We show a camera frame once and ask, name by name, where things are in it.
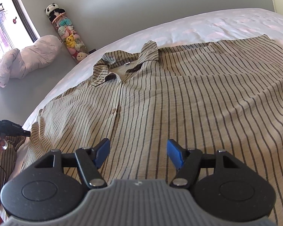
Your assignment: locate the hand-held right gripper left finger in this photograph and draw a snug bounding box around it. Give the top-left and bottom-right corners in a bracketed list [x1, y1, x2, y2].
[35, 138, 110, 189]

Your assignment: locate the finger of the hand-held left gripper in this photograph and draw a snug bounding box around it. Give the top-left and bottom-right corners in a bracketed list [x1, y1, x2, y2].
[5, 129, 31, 137]

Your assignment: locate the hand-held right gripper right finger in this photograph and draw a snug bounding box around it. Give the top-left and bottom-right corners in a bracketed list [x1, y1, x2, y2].
[167, 139, 245, 189]

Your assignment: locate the beige striped shirt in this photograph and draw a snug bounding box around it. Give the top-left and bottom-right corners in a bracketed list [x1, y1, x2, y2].
[21, 34, 283, 226]

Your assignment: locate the brown striped cloth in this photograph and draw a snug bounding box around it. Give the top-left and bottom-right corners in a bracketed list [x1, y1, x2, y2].
[0, 137, 26, 209]

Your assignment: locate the pink duvet bundle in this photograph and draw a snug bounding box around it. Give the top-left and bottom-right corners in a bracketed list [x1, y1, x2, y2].
[0, 35, 63, 89]

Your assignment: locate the purple hanging cloth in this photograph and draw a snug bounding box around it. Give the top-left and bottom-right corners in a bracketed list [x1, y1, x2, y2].
[0, 16, 15, 50]

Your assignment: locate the clear tube of plush toys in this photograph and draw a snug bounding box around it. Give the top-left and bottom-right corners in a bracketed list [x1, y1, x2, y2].
[52, 13, 89, 64]

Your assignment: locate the dark framed window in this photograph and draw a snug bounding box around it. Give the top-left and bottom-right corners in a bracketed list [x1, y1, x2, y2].
[0, 0, 41, 54]

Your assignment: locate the panda plush toy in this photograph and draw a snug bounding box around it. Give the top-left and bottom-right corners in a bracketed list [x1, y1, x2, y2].
[45, 3, 67, 22]

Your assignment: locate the polka dot bed sheet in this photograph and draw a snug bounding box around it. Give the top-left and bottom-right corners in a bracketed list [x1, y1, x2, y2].
[15, 8, 283, 170]

